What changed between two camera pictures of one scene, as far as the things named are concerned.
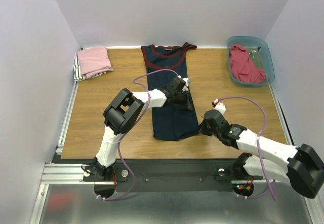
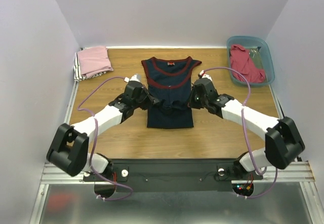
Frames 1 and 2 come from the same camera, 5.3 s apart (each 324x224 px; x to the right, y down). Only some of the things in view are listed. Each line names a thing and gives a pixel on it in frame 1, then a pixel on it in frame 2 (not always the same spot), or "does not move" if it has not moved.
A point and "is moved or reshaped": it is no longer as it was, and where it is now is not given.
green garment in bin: (255, 54) does not move
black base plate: (167, 175) does not move
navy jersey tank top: (163, 64) is moved or reshaped
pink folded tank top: (94, 61) does not move
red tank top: (242, 68) does not move
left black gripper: (186, 105) → (151, 100)
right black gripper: (206, 128) → (194, 100)
